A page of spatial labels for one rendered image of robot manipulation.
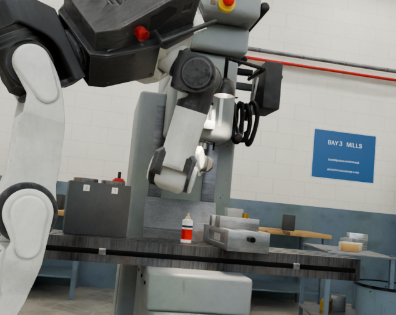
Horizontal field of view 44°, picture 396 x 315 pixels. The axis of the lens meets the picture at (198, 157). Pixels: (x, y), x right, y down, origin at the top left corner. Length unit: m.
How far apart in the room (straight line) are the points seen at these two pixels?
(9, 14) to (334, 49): 6.02
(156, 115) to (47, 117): 1.07
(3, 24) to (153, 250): 0.88
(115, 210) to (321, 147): 5.08
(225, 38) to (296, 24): 5.08
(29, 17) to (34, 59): 0.11
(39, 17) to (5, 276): 0.60
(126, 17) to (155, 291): 0.84
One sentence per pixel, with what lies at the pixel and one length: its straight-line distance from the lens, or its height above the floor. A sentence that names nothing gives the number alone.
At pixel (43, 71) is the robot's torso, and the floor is 1.34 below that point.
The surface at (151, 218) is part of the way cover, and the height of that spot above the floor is 0.99.
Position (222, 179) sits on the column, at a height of 1.20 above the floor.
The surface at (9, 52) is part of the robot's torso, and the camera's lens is 1.24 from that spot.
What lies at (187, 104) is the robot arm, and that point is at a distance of 1.29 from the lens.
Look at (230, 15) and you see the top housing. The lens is 1.78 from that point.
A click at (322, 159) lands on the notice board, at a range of 6.64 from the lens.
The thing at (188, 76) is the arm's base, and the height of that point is 1.39.
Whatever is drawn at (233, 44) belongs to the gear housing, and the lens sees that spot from 1.83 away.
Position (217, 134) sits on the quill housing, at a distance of 1.78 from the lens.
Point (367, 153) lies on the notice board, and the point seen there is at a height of 1.97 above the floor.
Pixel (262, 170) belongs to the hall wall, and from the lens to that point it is 6.33.
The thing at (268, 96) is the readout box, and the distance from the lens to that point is 2.17.
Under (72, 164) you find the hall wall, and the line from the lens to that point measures 6.04.
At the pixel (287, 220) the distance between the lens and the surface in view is 5.73.
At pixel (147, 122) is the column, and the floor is 1.42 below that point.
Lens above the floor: 1.07
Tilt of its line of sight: 6 degrees up
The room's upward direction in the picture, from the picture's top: 5 degrees clockwise
